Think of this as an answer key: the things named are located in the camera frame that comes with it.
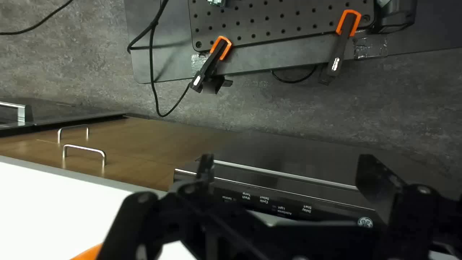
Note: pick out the silver drawer handle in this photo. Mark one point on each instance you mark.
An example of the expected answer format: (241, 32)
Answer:
(85, 152)

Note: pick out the orange black clamp right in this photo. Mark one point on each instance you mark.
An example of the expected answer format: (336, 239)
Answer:
(347, 28)

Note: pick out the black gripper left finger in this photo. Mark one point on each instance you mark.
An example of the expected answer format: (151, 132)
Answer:
(145, 223)

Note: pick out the black perforated mounting board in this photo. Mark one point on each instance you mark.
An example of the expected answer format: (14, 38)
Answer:
(252, 22)

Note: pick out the wooden cabinet drawer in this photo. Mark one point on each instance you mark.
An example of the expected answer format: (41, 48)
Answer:
(140, 151)

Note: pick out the orange black clamp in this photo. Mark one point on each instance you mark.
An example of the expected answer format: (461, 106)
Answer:
(207, 77)
(347, 28)

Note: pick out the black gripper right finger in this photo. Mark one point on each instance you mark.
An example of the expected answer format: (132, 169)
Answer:
(418, 221)

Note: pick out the orange black clamp left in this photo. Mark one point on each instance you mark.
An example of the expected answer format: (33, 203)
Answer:
(207, 77)

